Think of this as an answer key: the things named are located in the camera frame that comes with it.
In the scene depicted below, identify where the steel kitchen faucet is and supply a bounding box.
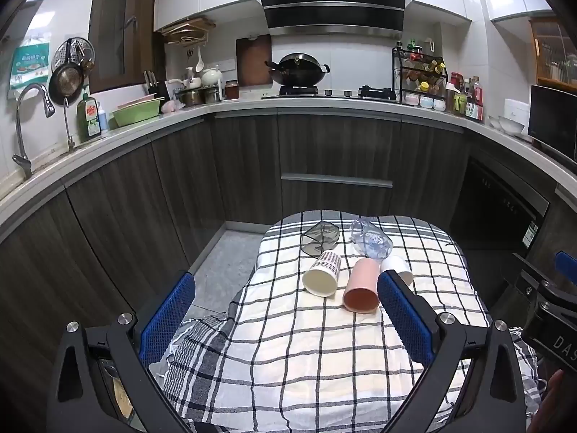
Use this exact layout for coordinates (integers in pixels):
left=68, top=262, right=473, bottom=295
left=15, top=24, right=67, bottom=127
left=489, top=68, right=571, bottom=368
left=12, top=83, right=56, bottom=180

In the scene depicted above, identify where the built-in black dishwasher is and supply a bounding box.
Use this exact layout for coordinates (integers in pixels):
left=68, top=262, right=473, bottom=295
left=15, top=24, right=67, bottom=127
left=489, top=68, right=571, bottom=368
left=450, top=156, right=551, bottom=255

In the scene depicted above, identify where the white cup with dotted print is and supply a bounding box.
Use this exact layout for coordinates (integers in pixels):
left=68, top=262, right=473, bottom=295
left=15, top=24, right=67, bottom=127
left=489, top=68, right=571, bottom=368
left=302, top=249, right=342, bottom=297

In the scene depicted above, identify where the knife block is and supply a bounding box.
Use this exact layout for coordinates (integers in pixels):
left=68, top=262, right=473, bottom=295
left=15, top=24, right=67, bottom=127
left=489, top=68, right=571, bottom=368
left=143, top=70, right=170, bottom=100

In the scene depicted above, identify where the pink cup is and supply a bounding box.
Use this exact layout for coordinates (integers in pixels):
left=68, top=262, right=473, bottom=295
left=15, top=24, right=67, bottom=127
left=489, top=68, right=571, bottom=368
left=343, top=257, right=382, bottom=314

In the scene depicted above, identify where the hanging frying pan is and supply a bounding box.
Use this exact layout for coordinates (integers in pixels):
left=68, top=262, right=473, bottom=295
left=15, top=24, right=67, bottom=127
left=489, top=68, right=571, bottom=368
left=48, top=64, right=84, bottom=106

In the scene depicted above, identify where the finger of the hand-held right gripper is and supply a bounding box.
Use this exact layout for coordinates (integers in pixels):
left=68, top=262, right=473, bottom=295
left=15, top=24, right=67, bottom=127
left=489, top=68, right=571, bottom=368
left=554, top=250, right=577, bottom=277
left=511, top=253, right=562, bottom=299

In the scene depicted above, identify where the green plastic basin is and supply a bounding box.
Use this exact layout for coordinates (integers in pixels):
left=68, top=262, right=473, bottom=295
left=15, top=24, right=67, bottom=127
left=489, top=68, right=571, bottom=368
left=111, top=96, right=166, bottom=128

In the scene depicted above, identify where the wooden glass-door cabinet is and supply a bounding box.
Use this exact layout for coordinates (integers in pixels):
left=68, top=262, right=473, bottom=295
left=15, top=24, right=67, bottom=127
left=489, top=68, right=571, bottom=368
left=528, top=17, right=577, bottom=94

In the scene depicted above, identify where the green dish soap bottle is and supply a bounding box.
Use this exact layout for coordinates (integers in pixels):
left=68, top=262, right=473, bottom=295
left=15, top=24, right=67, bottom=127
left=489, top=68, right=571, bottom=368
left=76, top=92, right=102, bottom=141

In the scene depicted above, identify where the black and white plaid cloth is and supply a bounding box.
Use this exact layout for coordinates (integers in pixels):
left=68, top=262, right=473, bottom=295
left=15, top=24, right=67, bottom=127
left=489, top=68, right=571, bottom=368
left=158, top=210, right=542, bottom=433

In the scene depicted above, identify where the clear plastic cup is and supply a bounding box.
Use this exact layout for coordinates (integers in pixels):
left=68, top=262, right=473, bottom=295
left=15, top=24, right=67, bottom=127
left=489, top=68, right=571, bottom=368
left=350, top=217, right=394, bottom=261

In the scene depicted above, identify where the wooden board rack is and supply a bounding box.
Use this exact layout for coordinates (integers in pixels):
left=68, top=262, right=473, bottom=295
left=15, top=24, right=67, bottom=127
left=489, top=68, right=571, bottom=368
left=161, top=15, right=216, bottom=48

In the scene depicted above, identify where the black microwave oven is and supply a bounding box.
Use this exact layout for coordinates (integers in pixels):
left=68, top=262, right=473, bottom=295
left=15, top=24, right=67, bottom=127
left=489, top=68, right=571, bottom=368
left=527, top=84, right=577, bottom=162

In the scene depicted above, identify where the sauce bottle with red label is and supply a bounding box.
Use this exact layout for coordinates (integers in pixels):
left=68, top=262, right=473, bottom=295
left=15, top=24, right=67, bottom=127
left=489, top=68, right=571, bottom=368
left=465, top=76, right=485, bottom=122

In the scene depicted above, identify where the gas stove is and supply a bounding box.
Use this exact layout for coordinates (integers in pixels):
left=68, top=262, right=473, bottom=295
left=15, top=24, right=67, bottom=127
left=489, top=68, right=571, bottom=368
left=261, top=85, right=400, bottom=102

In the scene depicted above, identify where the black spice rack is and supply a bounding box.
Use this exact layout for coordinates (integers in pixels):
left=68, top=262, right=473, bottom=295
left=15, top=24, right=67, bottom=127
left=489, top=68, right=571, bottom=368
left=392, top=41, right=448, bottom=106

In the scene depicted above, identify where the hanging steel steamer plate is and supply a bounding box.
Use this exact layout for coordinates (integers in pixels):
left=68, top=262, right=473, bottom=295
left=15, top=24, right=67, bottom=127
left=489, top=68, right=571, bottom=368
left=52, top=37, right=97, bottom=76

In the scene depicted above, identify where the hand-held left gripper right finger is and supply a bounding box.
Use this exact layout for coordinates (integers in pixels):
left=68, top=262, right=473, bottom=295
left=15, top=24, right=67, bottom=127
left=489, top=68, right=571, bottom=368
left=378, top=270, right=528, bottom=433

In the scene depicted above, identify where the black wok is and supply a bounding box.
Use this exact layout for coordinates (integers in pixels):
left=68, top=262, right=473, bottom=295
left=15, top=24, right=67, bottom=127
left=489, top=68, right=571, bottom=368
left=264, top=53, right=331, bottom=87

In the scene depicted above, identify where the plain white cup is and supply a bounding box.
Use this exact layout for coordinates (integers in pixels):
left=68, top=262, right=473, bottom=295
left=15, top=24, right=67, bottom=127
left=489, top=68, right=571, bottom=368
left=381, top=255, right=414, bottom=287

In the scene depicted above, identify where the black range hood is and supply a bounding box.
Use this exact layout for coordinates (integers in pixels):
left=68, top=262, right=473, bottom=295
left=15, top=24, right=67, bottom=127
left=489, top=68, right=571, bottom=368
left=251, top=0, right=407, bottom=39

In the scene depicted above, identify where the brown cutting board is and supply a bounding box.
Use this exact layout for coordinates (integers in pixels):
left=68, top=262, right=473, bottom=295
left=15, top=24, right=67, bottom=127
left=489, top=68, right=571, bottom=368
left=235, top=35, right=274, bottom=87

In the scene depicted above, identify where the brown wall cabinet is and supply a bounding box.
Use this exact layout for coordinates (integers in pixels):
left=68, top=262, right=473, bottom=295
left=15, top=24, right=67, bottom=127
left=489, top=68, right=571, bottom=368
left=88, top=0, right=159, bottom=95

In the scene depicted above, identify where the hanging green printed bag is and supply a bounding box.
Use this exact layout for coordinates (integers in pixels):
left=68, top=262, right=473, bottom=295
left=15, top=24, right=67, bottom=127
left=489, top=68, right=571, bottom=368
left=9, top=36, right=52, bottom=99

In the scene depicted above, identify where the dark transparent cup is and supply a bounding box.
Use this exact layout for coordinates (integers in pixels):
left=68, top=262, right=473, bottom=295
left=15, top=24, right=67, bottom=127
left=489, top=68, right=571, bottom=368
left=301, top=221, right=341, bottom=255

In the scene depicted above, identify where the drawer with steel handle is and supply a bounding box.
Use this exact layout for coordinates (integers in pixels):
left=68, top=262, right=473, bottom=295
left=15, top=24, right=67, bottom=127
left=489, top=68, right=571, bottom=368
left=279, top=173, right=395, bottom=217

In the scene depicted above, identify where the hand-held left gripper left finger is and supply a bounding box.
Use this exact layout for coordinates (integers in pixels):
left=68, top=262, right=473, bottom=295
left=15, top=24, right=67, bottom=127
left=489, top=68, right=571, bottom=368
left=45, top=271, right=197, bottom=433

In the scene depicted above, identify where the person's right hand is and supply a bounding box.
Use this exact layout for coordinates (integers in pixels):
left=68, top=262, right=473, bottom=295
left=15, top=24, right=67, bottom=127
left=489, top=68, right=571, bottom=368
left=539, top=368, right=566, bottom=433

